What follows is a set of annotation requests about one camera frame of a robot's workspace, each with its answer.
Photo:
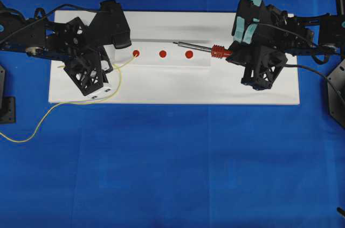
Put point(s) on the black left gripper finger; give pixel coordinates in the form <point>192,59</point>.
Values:
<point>74,33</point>
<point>89,73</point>

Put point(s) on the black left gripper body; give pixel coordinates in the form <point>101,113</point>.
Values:
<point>80,47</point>

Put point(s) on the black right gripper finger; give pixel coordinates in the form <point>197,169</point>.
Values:
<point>248,13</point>
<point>262,66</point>

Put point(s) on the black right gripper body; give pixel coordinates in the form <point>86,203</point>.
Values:
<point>291,32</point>

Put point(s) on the red handled soldering iron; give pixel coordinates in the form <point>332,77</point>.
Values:
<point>216,51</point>

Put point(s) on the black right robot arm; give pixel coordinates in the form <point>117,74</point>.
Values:
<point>263,36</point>

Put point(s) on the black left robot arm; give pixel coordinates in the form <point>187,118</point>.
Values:
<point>25,35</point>

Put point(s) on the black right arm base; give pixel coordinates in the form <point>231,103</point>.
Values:
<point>336,93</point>

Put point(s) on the small raised white plate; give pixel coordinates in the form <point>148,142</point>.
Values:
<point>160,53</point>

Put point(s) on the large white foam board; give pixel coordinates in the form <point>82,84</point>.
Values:
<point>218,84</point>

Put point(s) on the blue table cloth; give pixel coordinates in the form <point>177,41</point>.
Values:
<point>169,165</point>

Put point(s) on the black clip at edge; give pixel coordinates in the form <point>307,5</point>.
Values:
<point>341,211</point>

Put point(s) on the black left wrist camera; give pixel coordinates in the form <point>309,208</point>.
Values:
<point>109,27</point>

